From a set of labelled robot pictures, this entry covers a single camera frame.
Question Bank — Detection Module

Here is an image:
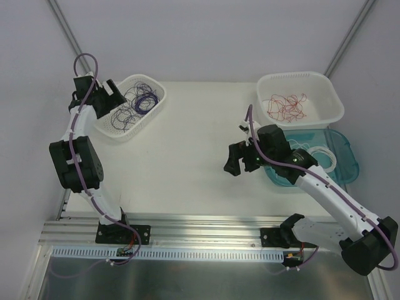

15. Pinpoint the teal transparent plastic bin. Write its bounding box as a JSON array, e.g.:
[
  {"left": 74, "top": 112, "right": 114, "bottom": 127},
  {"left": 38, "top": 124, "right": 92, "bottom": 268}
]
[{"left": 284, "top": 128, "right": 359, "bottom": 186}]

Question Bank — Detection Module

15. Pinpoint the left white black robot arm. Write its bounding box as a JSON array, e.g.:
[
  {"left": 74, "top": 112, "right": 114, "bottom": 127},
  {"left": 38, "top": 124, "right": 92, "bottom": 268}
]
[{"left": 49, "top": 72, "right": 131, "bottom": 243}]

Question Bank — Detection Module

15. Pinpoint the white wire coil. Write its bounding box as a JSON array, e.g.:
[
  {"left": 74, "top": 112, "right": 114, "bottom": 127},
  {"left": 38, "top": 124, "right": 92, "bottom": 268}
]
[{"left": 307, "top": 146, "right": 338, "bottom": 171}]

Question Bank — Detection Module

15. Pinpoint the white perforated basket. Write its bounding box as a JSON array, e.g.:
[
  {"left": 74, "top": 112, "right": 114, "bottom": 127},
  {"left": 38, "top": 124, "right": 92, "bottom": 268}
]
[{"left": 94, "top": 74, "right": 168, "bottom": 143}]

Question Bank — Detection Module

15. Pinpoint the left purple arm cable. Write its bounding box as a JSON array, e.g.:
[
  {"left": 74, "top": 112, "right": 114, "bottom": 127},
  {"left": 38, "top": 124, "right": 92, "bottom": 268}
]
[{"left": 69, "top": 53, "right": 143, "bottom": 266}]

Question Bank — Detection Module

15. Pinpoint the white slotted cable duct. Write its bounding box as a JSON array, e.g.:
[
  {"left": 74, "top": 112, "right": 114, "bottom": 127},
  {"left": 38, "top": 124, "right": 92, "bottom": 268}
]
[{"left": 51, "top": 246, "right": 284, "bottom": 263}]

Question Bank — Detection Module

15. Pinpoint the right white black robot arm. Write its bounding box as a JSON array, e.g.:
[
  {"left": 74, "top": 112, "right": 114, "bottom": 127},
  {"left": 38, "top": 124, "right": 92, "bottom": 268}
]
[{"left": 224, "top": 121, "right": 399, "bottom": 276}]

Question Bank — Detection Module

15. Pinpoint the long red wire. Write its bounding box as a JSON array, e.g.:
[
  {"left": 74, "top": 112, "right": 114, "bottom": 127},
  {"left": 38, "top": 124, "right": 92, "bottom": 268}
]
[{"left": 262, "top": 92, "right": 308, "bottom": 122}]

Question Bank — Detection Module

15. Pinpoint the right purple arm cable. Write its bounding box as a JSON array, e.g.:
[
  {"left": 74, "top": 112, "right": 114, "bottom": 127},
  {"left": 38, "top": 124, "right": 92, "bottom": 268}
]
[{"left": 246, "top": 104, "right": 397, "bottom": 271}]

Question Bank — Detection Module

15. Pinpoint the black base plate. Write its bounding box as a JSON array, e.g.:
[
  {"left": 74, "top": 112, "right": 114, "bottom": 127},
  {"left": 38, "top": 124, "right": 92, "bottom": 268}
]
[
  {"left": 95, "top": 224, "right": 151, "bottom": 245},
  {"left": 259, "top": 227, "right": 316, "bottom": 249}
]

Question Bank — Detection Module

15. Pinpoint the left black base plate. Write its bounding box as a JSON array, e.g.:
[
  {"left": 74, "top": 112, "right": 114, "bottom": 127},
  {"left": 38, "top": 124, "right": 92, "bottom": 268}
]
[{"left": 95, "top": 224, "right": 151, "bottom": 245}]

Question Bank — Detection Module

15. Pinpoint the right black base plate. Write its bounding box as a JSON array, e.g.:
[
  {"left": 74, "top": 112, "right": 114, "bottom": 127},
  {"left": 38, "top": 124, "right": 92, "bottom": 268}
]
[{"left": 259, "top": 227, "right": 316, "bottom": 249}]

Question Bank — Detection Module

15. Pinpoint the aluminium mounting rail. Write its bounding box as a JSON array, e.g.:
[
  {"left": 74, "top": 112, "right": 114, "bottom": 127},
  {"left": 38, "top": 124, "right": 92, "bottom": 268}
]
[{"left": 39, "top": 212, "right": 287, "bottom": 249}]

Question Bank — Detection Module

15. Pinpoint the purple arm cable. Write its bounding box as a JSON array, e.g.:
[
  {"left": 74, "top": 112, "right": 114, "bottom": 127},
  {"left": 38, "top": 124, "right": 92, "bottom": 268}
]
[
  {"left": 246, "top": 104, "right": 397, "bottom": 271},
  {"left": 69, "top": 53, "right": 143, "bottom": 266}
]

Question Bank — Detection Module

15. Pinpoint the aluminium frame post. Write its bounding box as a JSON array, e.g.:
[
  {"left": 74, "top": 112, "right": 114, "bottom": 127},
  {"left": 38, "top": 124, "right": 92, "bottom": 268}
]
[
  {"left": 324, "top": 0, "right": 378, "bottom": 78},
  {"left": 45, "top": 0, "right": 95, "bottom": 74}
]

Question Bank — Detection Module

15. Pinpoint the white plastic tub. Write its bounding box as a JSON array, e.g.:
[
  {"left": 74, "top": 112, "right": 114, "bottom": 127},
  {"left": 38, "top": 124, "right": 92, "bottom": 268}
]
[{"left": 254, "top": 72, "right": 344, "bottom": 130}]

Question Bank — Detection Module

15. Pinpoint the right aluminium frame post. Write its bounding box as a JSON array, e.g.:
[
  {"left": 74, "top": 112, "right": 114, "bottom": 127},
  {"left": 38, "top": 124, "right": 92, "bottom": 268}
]
[{"left": 324, "top": 0, "right": 378, "bottom": 78}]

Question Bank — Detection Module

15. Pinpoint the left aluminium frame post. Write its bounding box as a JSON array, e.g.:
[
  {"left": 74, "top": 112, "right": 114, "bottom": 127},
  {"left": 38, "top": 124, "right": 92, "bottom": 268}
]
[{"left": 45, "top": 0, "right": 95, "bottom": 74}]

